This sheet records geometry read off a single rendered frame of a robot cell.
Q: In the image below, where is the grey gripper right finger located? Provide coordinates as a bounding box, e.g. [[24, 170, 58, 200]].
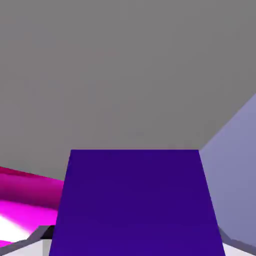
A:
[[217, 226, 256, 256]]

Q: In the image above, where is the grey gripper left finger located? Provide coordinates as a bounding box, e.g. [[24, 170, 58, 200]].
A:
[[0, 225, 56, 256]]

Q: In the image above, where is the small purple cube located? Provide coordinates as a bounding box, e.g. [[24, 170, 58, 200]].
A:
[[48, 149, 227, 256]]

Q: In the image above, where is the large magenta box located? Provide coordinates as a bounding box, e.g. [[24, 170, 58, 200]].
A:
[[0, 166, 65, 249]]

